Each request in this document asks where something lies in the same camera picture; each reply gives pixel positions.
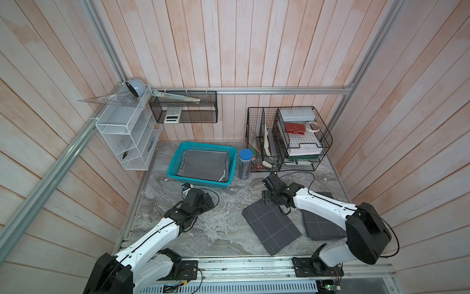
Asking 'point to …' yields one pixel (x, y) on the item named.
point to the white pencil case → (298, 115)
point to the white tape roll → (313, 126)
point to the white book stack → (305, 149)
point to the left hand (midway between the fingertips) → (204, 203)
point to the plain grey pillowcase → (204, 165)
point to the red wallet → (295, 128)
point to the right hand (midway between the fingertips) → (269, 196)
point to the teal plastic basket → (174, 168)
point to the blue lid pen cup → (245, 155)
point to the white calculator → (173, 114)
